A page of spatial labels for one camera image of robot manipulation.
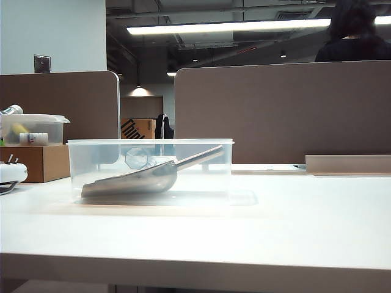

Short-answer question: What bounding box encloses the metal ice scoop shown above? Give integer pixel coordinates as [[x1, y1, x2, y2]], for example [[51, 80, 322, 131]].
[[81, 145, 225, 198]]

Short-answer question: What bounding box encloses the brown cardboard box with label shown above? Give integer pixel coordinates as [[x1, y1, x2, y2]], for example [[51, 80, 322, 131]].
[[0, 144, 71, 183]]

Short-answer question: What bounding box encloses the beige flat box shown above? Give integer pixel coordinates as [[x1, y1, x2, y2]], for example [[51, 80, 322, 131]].
[[305, 154, 391, 177]]

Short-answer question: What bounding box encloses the brown printed cardboard carton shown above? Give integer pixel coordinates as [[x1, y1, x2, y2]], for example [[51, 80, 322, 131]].
[[121, 118, 156, 140]]

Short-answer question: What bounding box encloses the faceted clear drinking glass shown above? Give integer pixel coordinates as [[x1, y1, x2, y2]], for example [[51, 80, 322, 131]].
[[125, 147, 150, 170]]

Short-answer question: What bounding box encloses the brown desk divider panel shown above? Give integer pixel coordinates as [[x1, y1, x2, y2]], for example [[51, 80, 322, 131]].
[[174, 60, 391, 165], [0, 70, 120, 165]]

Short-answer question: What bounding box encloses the rectangular transparent plastic container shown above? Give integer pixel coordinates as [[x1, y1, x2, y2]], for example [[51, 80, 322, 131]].
[[65, 138, 235, 204]]

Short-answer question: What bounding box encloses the long ceiling light strip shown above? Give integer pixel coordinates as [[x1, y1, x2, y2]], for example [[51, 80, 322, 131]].
[[126, 15, 391, 35]]

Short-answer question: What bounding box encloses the round clear plastic container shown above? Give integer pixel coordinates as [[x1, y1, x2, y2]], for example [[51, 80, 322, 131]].
[[0, 114, 71, 147]]

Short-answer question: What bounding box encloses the yellow object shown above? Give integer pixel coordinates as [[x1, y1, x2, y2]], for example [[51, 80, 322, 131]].
[[10, 123, 30, 138]]

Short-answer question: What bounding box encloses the white black remote controller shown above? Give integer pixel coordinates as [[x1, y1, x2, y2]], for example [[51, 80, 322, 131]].
[[0, 155, 28, 195]]

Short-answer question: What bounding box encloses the person in black top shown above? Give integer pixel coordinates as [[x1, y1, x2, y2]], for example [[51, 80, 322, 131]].
[[314, 0, 391, 63]]

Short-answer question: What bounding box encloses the metal wall plate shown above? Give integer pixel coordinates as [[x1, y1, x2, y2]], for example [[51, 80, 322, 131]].
[[34, 54, 51, 73]]

